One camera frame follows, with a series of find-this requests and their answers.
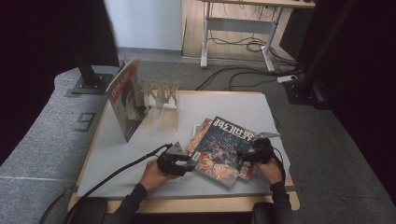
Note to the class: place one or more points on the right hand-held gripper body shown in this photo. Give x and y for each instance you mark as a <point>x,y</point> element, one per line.
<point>263,152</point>

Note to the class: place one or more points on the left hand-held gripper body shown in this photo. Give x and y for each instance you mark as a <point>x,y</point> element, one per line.
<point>169,163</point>

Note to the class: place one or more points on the dark blue illustrated magazine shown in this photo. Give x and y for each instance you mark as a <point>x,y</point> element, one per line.
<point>224,146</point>

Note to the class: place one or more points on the red-brown illustrated magazine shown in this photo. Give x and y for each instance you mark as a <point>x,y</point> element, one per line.
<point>199,133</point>

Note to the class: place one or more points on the wooden book rack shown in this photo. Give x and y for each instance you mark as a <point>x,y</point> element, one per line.
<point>168,119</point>

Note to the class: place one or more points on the grey magazine with red banner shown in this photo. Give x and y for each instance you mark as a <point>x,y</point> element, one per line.
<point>127,109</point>

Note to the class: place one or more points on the person's right hand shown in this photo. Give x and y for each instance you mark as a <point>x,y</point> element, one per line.
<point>271,172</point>

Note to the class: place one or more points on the person's left hand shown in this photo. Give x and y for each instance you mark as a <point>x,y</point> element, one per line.
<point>152,177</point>

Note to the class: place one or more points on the wooden table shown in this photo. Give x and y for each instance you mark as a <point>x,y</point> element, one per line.
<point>186,206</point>

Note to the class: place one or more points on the grey tape strip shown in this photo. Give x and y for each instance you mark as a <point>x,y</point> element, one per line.
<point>70,189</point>
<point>292,188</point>

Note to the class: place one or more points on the light grey table sheet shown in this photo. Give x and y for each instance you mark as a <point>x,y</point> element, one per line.
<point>218,105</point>

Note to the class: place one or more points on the white power strip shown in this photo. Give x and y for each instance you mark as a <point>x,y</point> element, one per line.
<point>287,79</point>

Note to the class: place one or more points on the black metal stand, square base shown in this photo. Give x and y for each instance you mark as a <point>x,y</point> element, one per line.
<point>90,84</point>

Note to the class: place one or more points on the black curtain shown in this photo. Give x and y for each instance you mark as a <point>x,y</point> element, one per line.
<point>367,93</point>
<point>46,37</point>

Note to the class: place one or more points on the white-legged desk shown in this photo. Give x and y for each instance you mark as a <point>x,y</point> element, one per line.
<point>239,25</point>

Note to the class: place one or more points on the black metal stand, slanted post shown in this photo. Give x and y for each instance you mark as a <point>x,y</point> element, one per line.
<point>306,93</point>

